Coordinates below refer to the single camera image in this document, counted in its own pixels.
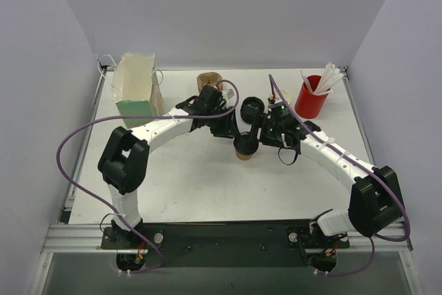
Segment brown paper coffee cup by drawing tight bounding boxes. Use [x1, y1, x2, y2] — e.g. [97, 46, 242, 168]
[236, 150, 253, 161]

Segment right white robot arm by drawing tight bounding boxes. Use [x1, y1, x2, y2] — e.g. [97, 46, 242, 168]
[240, 99, 405, 237]

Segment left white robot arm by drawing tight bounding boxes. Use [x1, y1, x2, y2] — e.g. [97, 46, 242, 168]
[97, 85, 235, 248]

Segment black coffee lid stack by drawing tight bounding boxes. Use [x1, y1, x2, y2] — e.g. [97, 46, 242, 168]
[240, 97, 265, 124]

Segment green paper takeout bag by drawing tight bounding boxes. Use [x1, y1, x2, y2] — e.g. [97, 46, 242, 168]
[112, 53, 164, 129]

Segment brown cardboard cup carrier stack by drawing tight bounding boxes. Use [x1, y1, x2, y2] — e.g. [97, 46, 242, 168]
[196, 72, 222, 93]

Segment brown paper cup stack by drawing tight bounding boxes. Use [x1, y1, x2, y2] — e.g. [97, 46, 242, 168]
[280, 89, 292, 105]

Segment red straw holder cup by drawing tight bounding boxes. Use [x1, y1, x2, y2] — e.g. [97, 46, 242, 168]
[294, 83, 328, 119]

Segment white wrapped straws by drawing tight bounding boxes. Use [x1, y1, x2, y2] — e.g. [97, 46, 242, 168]
[300, 62, 344, 96]

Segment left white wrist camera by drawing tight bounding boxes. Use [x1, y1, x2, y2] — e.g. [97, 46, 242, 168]
[222, 88, 236, 104]

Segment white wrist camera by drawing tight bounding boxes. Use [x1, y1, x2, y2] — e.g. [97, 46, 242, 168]
[267, 93, 278, 106]
[222, 88, 236, 104]

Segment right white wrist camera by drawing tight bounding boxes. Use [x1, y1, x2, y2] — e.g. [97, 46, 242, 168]
[267, 93, 278, 106]

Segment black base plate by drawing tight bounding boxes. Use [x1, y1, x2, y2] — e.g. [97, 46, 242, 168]
[111, 219, 349, 269]

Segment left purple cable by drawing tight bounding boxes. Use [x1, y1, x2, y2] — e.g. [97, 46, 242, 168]
[55, 80, 241, 274]

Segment purple cable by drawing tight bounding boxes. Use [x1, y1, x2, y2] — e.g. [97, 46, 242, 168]
[55, 80, 241, 274]
[268, 74, 412, 277]

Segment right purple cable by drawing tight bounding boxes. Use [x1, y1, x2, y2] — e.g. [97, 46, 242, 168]
[268, 74, 412, 277]

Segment aluminium front rail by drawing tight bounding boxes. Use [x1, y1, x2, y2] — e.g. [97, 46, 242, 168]
[41, 220, 414, 254]

